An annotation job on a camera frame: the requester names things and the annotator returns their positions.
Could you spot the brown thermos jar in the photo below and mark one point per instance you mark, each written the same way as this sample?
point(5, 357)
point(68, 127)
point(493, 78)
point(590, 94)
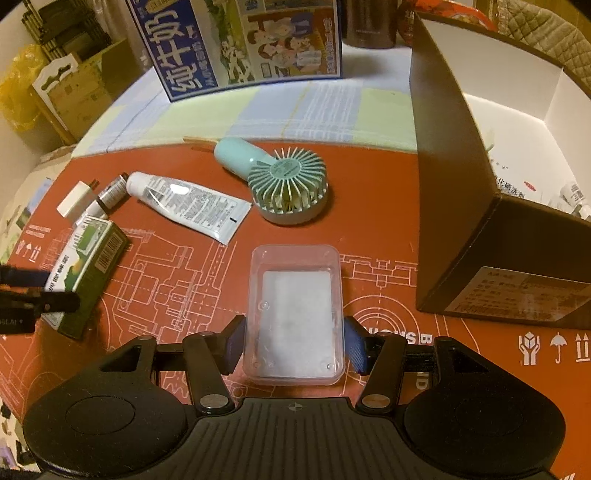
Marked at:
point(369, 23)

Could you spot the small white charger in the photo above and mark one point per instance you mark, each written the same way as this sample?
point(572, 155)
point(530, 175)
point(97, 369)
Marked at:
point(76, 198)

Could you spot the red instant noodle bowl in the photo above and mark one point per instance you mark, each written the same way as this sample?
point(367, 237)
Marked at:
point(407, 23)

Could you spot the blue milk carton box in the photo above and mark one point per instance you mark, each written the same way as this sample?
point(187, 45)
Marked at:
point(231, 46)

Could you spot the brown cardboard box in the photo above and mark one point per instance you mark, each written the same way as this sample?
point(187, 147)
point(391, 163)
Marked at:
point(106, 69)

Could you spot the dark brown shoe box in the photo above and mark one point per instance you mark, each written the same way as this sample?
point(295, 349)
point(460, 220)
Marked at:
point(452, 184)

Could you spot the yellow plastic bag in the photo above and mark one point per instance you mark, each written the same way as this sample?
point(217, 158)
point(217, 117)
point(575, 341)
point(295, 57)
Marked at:
point(18, 87)

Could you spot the printed blanket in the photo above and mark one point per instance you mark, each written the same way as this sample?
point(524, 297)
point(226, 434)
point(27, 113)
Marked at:
point(27, 184)

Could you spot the small brown bottle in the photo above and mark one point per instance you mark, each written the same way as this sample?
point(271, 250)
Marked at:
point(113, 191)

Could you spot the pastel checked tablecloth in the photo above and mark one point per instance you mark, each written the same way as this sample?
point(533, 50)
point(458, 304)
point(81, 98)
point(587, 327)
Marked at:
point(277, 110)

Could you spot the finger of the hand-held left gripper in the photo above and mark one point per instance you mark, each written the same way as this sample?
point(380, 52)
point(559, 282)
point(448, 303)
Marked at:
point(23, 276)
point(55, 302)

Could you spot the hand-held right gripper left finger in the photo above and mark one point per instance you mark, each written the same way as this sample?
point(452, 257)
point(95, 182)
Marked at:
point(235, 342)

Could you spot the red printed cardboard sheet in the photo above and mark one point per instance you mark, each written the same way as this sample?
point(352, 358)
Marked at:
point(184, 286)

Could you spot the white squeeze tube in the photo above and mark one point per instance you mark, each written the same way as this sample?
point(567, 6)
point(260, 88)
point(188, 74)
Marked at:
point(194, 203)

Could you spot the clear plastic box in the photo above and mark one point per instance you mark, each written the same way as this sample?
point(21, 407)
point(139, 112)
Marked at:
point(295, 295)

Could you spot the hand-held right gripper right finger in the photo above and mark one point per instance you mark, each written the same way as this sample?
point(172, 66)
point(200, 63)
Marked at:
point(355, 344)

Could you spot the green cardboard box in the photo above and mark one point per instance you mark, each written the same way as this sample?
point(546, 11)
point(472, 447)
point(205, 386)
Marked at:
point(87, 267)

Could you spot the black folding cart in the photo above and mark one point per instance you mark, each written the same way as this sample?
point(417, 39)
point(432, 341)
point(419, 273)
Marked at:
point(69, 27)

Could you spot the teal handheld fan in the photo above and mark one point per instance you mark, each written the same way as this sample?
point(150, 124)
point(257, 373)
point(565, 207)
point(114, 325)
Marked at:
point(286, 184)

